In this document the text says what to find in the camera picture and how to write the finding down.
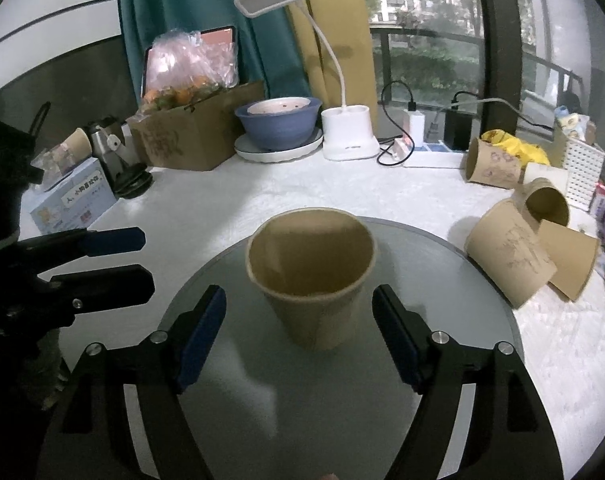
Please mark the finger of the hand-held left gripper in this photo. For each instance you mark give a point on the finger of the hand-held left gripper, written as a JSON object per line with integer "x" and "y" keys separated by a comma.
{"x": 117, "y": 287}
{"x": 115, "y": 240}

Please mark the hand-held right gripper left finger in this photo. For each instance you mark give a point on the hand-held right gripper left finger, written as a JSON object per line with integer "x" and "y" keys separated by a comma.
{"x": 202, "y": 342}

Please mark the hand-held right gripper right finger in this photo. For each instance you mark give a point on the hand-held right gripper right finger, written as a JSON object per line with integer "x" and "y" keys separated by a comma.
{"x": 396, "y": 342}

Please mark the brown paper cup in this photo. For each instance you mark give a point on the brown paper cup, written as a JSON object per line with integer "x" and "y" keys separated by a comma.
{"x": 312, "y": 270}
{"x": 547, "y": 205}
{"x": 569, "y": 260}
{"x": 512, "y": 255}
{"x": 492, "y": 165}
{"x": 78, "y": 144}

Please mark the black round lid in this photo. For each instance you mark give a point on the black round lid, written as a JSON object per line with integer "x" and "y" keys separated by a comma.
{"x": 131, "y": 182}

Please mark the blue tissue box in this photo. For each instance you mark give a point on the blue tissue box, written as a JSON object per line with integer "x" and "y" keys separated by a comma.
{"x": 67, "y": 195}

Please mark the grey round turntable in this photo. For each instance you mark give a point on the grey round turntable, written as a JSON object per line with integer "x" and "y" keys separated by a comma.
{"x": 292, "y": 395}

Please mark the cardboard box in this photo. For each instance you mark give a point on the cardboard box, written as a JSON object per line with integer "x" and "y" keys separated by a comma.
{"x": 197, "y": 130}

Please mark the plastic bag of oranges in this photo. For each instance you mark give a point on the plastic bag of oranges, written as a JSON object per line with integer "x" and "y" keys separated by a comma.
{"x": 187, "y": 67}

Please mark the white round plate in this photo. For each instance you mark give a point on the white round plate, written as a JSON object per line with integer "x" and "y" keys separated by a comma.
{"x": 282, "y": 152}

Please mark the white power strip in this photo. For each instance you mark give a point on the white power strip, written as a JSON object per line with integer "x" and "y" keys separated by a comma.
{"x": 401, "y": 149}

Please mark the blue ceramic bowl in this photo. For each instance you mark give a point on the blue ceramic bowl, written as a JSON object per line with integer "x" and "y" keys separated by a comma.
{"x": 277, "y": 122}

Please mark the white desk lamp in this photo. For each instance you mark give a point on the white desk lamp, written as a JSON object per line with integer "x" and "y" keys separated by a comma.
{"x": 347, "y": 130}

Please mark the white charger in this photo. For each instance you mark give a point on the white charger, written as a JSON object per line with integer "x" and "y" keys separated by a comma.
{"x": 415, "y": 125}

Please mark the small white box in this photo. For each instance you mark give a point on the small white box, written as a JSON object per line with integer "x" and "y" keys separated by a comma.
{"x": 544, "y": 175}

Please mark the black charger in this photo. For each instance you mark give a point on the black charger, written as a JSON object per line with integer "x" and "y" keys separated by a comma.
{"x": 459, "y": 127}

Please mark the yellow plastic bag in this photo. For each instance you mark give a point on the yellow plastic bag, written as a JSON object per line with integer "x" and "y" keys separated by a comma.
{"x": 524, "y": 152}

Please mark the white plastic basket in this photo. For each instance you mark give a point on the white plastic basket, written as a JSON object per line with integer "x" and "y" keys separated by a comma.
{"x": 582, "y": 170}

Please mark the yellow curtain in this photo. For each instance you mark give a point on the yellow curtain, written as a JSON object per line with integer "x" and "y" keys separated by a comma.
{"x": 322, "y": 60}

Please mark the black balcony railing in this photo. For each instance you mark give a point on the black balcony railing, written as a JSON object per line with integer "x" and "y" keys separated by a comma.
{"x": 432, "y": 35}

